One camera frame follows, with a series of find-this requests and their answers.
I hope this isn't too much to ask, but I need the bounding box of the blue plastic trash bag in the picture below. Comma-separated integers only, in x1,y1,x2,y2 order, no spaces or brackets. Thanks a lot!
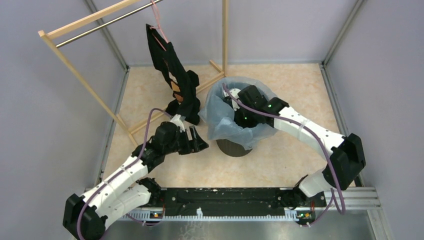
198,76,277,150

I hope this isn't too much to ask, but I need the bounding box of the purple cable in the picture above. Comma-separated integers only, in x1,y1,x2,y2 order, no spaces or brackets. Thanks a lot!
221,82,347,228
76,107,173,240

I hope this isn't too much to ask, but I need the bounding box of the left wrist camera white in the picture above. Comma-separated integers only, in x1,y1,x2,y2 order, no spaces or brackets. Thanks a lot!
170,114,186,132

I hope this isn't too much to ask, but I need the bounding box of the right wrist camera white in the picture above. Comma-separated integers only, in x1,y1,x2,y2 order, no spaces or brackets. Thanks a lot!
223,88,241,112

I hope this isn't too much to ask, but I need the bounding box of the wooden clothes rack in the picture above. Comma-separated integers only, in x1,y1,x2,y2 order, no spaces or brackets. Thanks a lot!
38,0,230,147

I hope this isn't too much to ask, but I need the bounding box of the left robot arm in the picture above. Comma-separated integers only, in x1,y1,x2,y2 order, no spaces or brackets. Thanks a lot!
62,121,209,240

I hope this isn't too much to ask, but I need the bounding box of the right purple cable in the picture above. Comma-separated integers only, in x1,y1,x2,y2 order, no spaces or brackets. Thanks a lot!
221,82,347,228

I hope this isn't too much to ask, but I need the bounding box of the black garment on hanger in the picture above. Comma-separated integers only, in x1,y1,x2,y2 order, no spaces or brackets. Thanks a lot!
145,24,201,125

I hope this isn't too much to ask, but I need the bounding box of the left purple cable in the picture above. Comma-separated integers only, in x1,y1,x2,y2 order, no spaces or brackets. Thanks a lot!
76,107,173,240

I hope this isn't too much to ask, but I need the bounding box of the pink clothes hanger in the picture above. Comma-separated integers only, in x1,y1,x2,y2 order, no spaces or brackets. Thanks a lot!
148,0,169,52

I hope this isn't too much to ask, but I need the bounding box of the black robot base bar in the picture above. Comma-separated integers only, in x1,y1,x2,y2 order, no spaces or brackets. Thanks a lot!
140,187,321,217

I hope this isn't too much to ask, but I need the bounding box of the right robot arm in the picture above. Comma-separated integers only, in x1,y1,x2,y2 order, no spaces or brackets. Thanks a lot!
223,85,366,206

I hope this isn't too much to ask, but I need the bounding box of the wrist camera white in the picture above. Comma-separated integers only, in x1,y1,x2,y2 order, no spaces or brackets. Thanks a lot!
223,88,241,112
170,114,186,132

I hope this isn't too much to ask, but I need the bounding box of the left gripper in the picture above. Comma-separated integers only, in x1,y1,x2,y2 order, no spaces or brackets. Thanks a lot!
163,125,209,155

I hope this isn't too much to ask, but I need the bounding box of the black trash bin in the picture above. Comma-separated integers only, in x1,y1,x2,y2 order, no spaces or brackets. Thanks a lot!
216,139,252,158

